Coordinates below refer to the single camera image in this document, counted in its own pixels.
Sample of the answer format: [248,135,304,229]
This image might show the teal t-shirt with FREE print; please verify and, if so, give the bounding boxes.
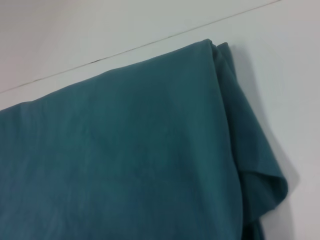
[0,38,290,240]

